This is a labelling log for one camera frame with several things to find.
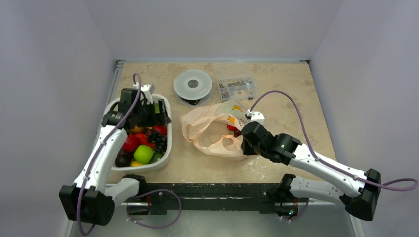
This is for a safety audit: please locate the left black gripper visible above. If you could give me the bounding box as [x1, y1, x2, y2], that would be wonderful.
[134, 99, 170, 128]

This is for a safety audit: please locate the red orange fake fruit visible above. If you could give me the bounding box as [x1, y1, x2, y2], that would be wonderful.
[227, 125, 242, 138]

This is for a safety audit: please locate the orange printed plastic bag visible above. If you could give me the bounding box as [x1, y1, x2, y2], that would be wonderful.
[180, 100, 249, 161]

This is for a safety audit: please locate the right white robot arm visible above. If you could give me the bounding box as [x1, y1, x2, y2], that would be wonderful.
[241, 122, 381, 221]

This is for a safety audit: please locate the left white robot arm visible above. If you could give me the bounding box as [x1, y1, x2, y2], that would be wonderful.
[59, 84, 172, 226]

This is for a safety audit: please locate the red apple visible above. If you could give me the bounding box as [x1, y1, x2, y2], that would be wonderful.
[152, 126, 168, 136]

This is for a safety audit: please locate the dark grape bunch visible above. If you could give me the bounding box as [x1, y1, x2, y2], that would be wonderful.
[146, 129, 168, 154]

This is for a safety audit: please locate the red strawberry fruit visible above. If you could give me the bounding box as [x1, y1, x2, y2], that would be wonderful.
[122, 133, 148, 153]

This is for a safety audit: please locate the large green apple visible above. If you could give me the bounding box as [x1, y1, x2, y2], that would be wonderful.
[133, 145, 154, 164]

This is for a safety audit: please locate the grey filament spool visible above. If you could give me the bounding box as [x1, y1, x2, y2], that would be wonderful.
[173, 69, 212, 107]

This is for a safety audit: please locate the white plastic basket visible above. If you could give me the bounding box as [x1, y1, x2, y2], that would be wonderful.
[111, 93, 173, 172]

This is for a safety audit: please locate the clear screw organizer box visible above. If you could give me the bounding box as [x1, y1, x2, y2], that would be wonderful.
[213, 63, 258, 102]

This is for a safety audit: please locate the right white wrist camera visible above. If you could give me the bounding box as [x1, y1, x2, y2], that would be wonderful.
[245, 110, 265, 125]

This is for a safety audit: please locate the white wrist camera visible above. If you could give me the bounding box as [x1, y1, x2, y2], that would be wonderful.
[134, 83, 155, 105]
[245, 110, 265, 125]

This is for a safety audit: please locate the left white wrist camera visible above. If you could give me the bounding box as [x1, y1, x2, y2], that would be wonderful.
[134, 83, 155, 105]

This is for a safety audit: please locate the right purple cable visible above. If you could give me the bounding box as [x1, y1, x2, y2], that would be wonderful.
[249, 90, 419, 192]

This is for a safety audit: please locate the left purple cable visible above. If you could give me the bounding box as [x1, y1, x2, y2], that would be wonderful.
[76, 73, 143, 237]

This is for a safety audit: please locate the aluminium frame rail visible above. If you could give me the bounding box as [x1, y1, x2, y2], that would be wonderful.
[92, 59, 125, 148]

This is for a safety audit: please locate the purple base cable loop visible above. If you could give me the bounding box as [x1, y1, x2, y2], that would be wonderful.
[126, 189, 182, 230]

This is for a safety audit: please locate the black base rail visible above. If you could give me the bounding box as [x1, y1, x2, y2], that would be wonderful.
[123, 175, 308, 217]

